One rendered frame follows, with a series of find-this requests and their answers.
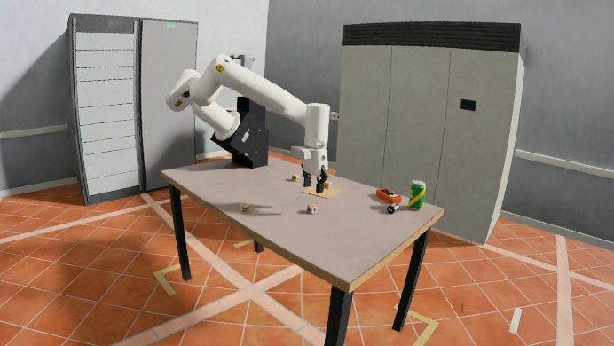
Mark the orange digital multimeter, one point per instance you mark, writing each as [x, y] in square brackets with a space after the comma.
[388, 196]

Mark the tan square mat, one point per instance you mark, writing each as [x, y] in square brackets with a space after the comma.
[327, 193]

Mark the green soda can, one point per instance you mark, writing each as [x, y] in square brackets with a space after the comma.
[417, 195]

